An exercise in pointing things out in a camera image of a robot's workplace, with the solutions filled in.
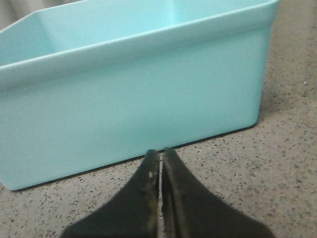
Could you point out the light blue plastic box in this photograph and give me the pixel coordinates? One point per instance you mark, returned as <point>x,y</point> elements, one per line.
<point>95,82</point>

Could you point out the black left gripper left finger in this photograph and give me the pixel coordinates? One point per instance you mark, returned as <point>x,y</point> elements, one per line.
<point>131,213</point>

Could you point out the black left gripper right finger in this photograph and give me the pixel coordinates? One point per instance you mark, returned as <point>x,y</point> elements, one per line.
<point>190,210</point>

